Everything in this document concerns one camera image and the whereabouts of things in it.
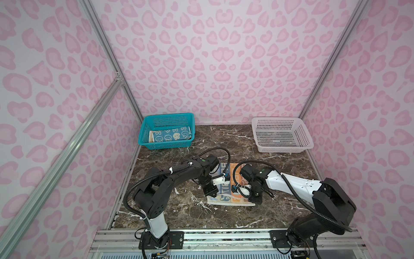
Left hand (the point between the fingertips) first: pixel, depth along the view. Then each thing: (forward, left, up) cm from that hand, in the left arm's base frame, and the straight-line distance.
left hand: (214, 192), depth 84 cm
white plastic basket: (+41, -48, -4) cm, 63 cm away
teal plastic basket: (+49, +45, +3) cm, 67 cm away
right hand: (-2, -19, -1) cm, 19 cm away
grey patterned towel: (-1, -6, -3) cm, 7 cm away
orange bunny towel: (+39, +42, 0) cm, 57 cm away
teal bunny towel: (+41, +29, -1) cm, 50 cm away
